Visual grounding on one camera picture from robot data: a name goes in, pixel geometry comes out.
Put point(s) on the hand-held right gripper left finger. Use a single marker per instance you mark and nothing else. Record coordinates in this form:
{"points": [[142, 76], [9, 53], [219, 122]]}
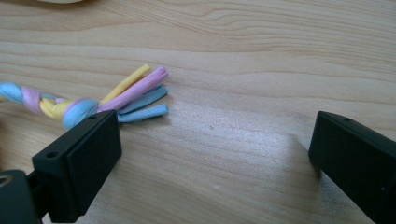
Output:
{"points": [[81, 168]]}

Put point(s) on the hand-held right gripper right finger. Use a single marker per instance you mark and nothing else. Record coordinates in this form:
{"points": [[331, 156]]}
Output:
{"points": [[358, 161]]}

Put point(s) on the cream round object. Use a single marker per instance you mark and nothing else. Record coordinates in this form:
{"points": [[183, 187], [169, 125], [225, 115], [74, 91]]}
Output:
{"points": [[60, 1]]}

